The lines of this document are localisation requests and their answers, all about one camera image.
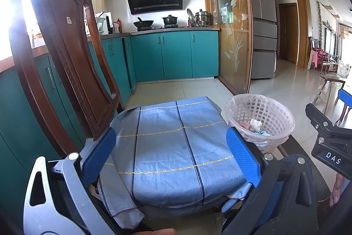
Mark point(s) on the pink hanging clothes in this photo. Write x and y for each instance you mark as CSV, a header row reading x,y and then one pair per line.
x,y
312,60

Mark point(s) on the green vine garland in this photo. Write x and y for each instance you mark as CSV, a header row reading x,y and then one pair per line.
x,y
319,23

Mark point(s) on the person's right hand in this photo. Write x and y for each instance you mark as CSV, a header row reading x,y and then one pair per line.
x,y
341,189

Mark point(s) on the gas stove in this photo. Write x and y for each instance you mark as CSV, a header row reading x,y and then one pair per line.
x,y
156,28

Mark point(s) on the bright window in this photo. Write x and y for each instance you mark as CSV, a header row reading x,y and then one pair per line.
x,y
11,17

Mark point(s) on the blue checked cloth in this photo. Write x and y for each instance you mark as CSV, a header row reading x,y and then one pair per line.
x,y
170,155

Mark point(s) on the black lidded cooking pot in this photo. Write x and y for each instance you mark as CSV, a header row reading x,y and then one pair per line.
x,y
170,20

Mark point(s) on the white black kitchen appliance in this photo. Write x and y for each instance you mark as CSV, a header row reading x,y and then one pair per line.
x,y
109,23

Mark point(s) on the brown wooden door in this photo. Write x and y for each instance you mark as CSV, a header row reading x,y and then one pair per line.
x,y
288,31

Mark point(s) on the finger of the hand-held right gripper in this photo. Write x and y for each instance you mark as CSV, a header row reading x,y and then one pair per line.
x,y
316,117
346,101

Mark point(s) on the etched glass sliding door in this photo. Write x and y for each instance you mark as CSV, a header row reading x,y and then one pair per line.
x,y
231,31

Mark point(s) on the small white chair sticker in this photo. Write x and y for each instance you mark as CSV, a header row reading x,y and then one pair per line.
x,y
68,20

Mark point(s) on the black wok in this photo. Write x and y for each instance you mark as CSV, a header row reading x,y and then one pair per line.
x,y
143,23

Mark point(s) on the white lined plastic wastebasket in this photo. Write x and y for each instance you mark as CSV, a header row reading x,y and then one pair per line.
x,y
280,113

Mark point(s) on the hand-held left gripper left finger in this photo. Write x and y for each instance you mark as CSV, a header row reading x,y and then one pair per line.
x,y
99,158

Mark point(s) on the white dish rack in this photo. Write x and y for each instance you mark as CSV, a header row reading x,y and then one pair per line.
x,y
99,24

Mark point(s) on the small wooden stool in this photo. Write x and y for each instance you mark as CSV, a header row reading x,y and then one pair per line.
x,y
328,79

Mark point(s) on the brown bottle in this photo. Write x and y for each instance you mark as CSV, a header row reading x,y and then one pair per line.
x,y
118,26

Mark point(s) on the standing metal pot lid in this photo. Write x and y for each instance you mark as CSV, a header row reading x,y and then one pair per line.
x,y
191,17

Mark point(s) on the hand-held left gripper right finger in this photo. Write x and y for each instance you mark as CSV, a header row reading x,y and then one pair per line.
x,y
243,158

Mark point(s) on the person's left hand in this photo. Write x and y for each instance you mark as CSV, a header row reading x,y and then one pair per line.
x,y
156,232

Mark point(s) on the stainless steel stock pot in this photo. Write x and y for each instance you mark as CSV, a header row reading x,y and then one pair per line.
x,y
203,18

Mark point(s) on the silver refrigerator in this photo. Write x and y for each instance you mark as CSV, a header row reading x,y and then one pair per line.
x,y
262,39

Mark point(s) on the carved brown wooden chair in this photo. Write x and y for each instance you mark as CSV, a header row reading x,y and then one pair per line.
x,y
63,58

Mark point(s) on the pink printed wrapper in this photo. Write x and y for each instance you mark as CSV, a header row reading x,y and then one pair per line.
x,y
243,125

